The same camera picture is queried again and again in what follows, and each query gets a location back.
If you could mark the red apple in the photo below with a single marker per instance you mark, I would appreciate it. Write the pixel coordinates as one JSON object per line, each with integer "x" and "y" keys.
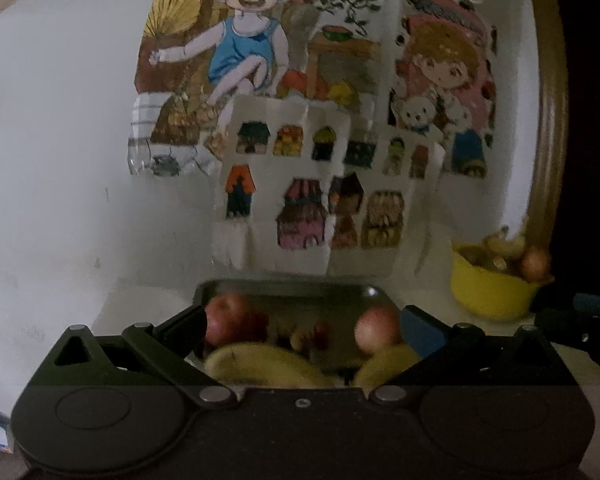
{"x": 377, "y": 329}
{"x": 232, "y": 320}

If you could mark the wooden frame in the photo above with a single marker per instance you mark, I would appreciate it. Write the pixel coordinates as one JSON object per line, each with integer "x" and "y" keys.
{"x": 550, "y": 110}

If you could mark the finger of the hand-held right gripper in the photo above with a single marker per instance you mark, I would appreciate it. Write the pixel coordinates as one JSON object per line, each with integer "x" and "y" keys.
{"x": 575, "y": 332}
{"x": 597, "y": 305}

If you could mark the round orange fruit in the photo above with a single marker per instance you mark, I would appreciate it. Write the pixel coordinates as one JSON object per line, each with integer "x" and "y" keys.
{"x": 535, "y": 264}

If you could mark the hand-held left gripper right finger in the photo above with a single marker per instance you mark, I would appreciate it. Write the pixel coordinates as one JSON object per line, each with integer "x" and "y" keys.
{"x": 422, "y": 332}

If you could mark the yellow banana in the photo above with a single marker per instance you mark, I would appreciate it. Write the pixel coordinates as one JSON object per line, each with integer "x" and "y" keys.
{"x": 265, "y": 367}
{"x": 387, "y": 367}

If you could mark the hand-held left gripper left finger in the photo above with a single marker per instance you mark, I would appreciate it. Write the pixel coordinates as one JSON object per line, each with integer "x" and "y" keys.
{"x": 190, "y": 327}

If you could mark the wall poster boy with fan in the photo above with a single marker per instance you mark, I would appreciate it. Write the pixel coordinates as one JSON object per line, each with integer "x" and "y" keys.
{"x": 245, "y": 50}

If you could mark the paper drawing of houses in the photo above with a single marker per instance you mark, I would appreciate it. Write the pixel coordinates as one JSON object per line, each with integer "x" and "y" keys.
{"x": 270, "y": 170}

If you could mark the small brown longan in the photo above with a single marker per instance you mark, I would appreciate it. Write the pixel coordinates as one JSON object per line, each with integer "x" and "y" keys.
{"x": 301, "y": 340}

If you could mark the yellow plastic bowl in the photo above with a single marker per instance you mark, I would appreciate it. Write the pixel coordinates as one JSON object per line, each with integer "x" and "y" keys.
{"x": 490, "y": 295}

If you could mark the metal tray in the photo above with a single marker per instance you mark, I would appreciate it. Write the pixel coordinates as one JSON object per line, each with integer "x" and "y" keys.
{"x": 300, "y": 300}

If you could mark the wall poster child with teddy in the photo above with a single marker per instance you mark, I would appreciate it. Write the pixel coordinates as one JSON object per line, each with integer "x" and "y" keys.
{"x": 445, "y": 85}

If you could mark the white printed tablecloth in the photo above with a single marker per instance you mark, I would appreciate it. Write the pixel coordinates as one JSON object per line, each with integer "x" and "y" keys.
{"x": 582, "y": 367}

